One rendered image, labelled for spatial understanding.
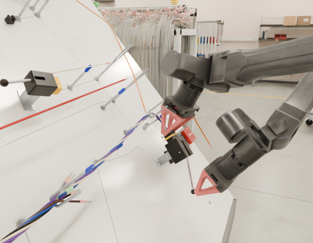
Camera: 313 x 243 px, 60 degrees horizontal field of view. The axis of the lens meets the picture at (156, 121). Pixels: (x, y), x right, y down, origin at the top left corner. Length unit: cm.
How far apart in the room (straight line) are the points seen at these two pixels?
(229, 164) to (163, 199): 19
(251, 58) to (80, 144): 38
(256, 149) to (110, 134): 33
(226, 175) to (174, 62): 28
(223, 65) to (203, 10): 835
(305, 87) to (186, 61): 29
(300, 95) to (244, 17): 808
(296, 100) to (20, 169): 58
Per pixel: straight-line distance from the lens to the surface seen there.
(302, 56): 48
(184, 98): 66
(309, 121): 497
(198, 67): 61
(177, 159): 70
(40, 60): 68
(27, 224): 36
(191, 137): 89
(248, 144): 62
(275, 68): 51
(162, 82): 131
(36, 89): 52
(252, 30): 872
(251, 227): 235
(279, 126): 63
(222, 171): 65
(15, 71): 62
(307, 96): 70
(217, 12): 885
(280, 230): 240
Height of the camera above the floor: 143
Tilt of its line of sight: 18 degrees down
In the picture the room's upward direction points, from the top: straight up
